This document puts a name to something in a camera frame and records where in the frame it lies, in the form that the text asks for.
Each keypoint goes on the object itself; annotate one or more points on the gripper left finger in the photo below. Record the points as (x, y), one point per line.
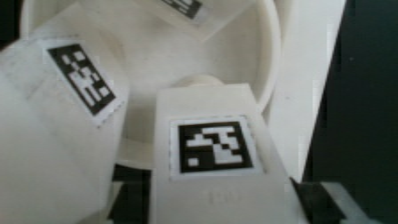
(130, 207)

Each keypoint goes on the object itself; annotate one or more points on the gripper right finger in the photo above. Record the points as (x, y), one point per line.
(329, 205)

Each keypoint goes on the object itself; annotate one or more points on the white round stool seat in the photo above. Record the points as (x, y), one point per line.
(164, 56)

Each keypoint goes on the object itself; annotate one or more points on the white U-shaped fence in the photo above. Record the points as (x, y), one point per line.
(309, 25)

